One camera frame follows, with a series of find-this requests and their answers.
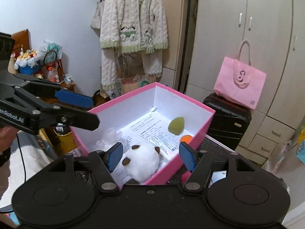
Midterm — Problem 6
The pink tote bag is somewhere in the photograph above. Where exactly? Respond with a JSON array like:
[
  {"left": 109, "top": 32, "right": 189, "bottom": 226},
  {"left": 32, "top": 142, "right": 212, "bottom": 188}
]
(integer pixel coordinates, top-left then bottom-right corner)
[{"left": 213, "top": 40, "right": 266, "bottom": 110}]

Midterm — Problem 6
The white mesh bath pouf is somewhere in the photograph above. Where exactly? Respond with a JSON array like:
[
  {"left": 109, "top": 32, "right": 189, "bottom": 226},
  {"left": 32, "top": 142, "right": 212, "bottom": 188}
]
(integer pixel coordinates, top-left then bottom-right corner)
[{"left": 96, "top": 128, "right": 123, "bottom": 152}]

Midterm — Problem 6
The red wire basket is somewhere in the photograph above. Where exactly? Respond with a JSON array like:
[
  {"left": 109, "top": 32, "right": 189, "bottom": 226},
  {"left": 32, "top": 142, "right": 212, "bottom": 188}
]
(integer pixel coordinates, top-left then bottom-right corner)
[{"left": 41, "top": 50, "right": 64, "bottom": 83}]

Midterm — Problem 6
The brown paper bag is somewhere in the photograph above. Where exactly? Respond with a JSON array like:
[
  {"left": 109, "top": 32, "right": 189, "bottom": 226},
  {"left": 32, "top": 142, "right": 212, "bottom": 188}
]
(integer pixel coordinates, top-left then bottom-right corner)
[{"left": 121, "top": 75, "right": 156, "bottom": 95}]

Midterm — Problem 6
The person left hand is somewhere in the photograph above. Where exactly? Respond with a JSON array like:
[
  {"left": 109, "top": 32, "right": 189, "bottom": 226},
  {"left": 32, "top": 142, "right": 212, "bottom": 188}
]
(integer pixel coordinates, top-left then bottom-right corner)
[{"left": 0, "top": 126, "right": 19, "bottom": 152}]

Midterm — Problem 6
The beige wardrobe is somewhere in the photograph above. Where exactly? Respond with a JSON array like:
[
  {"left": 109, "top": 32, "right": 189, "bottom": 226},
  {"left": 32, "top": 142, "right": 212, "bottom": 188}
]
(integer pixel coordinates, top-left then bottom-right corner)
[{"left": 178, "top": 0, "right": 304, "bottom": 165}]

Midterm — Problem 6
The colourful hanging gift bag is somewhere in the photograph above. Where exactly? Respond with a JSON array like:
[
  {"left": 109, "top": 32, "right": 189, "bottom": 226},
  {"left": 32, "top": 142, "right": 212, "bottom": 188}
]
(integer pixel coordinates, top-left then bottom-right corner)
[{"left": 296, "top": 119, "right": 305, "bottom": 164}]

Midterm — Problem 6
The canvas tote on rack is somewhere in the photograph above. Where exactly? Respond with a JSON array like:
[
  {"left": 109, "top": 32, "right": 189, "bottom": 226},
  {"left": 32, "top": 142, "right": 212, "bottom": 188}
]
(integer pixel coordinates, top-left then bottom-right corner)
[{"left": 90, "top": 1, "right": 104, "bottom": 30}]

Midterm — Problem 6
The orange cap bottle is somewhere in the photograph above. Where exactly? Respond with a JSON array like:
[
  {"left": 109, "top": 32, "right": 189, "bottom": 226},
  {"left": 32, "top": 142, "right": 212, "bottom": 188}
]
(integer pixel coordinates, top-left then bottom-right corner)
[{"left": 47, "top": 67, "right": 57, "bottom": 83}]

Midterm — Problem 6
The orange makeup sponge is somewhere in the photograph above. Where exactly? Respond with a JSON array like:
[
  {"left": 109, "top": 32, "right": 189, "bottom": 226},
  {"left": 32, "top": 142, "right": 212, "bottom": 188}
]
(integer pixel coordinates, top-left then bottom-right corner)
[{"left": 180, "top": 135, "right": 193, "bottom": 144}]

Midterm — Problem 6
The white panda plush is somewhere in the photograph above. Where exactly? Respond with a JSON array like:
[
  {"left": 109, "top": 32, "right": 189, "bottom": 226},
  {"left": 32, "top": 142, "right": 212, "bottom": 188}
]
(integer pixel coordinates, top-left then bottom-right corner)
[{"left": 122, "top": 141, "right": 160, "bottom": 184}]

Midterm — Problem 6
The teal gift bag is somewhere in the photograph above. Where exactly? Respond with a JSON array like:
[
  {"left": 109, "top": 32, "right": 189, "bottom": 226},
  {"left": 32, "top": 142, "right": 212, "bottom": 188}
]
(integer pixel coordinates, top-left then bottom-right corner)
[{"left": 140, "top": 80, "right": 150, "bottom": 87}]

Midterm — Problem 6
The green makeup sponge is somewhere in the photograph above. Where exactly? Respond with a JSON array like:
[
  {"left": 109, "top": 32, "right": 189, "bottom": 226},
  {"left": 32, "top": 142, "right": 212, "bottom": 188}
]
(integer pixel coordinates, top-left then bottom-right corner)
[{"left": 168, "top": 117, "right": 185, "bottom": 135}]

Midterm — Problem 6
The black suitcase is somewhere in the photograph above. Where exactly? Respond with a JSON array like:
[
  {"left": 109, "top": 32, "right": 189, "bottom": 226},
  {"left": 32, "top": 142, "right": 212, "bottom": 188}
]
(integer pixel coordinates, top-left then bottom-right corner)
[{"left": 203, "top": 93, "right": 252, "bottom": 150}]

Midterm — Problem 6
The printed paper sheet in box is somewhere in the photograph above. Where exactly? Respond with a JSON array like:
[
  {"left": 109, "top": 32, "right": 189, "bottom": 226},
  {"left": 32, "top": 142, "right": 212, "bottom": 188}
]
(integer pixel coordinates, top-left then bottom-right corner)
[{"left": 120, "top": 112, "right": 180, "bottom": 176}]

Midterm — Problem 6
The cream knitted cardigan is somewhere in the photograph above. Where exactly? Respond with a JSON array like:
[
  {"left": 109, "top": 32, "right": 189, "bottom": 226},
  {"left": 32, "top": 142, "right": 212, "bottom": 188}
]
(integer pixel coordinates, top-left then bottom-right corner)
[{"left": 100, "top": 0, "right": 169, "bottom": 91}]

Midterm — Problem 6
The pink cardboard shoe box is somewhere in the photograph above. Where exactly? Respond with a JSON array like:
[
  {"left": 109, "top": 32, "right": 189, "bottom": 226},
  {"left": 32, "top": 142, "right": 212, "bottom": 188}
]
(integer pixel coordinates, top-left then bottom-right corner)
[{"left": 71, "top": 82, "right": 215, "bottom": 185}]

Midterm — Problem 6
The blue flower bucket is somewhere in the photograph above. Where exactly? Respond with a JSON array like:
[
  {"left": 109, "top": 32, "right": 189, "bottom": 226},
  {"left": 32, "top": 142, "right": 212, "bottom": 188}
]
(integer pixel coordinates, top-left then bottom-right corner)
[{"left": 14, "top": 49, "right": 43, "bottom": 75}]

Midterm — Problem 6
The black honeycomb table mat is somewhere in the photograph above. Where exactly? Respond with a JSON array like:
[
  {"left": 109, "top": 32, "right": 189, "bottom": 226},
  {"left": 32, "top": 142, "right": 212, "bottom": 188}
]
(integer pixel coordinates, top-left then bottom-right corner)
[{"left": 71, "top": 134, "right": 287, "bottom": 189}]

